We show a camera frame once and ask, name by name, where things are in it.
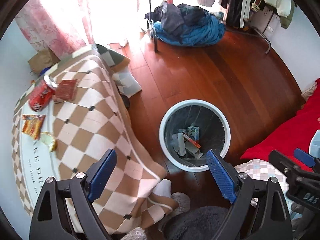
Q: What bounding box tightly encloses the pink white toothpaste box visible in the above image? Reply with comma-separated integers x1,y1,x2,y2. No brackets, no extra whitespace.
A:
184,141,203,159

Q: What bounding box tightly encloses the blue white milk carton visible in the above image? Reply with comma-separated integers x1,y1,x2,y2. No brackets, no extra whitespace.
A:
187,126,200,142

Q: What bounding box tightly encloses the crushed red soda can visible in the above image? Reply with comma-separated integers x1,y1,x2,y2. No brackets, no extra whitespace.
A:
29,75,57,112

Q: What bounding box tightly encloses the white round trash bin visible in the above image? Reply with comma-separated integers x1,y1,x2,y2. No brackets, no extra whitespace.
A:
159,99,231,173

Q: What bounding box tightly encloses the checkered pillow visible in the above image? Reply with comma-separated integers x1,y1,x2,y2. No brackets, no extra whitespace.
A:
234,159,292,209

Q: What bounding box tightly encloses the grey fluffy slipper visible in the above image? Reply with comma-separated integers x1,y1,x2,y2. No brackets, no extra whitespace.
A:
158,192,190,232

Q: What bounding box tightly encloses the orange yellow snack bag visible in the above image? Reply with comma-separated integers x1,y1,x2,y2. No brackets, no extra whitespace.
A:
22,114,46,140

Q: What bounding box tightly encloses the white sock foot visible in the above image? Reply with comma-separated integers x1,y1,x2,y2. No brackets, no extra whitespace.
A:
152,179,171,198

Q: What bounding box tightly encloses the checkered brown bed blanket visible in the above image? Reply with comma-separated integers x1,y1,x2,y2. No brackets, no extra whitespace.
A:
11,45,178,234

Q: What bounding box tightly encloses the dark red foil packet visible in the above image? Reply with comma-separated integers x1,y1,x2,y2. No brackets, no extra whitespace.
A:
53,79,78,102

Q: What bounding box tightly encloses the brown paper bag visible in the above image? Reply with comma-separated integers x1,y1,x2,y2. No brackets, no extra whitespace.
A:
28,48,60,74

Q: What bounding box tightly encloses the blue dark clothes pile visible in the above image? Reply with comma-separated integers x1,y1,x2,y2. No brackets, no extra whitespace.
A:
145,1,225,47

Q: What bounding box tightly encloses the black clothes rack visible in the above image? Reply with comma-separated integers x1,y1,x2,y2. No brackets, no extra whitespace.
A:
139,0,272,55

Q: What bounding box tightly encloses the pink floral curtain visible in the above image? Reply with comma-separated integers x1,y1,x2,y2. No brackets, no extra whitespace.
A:
15,0,138,59

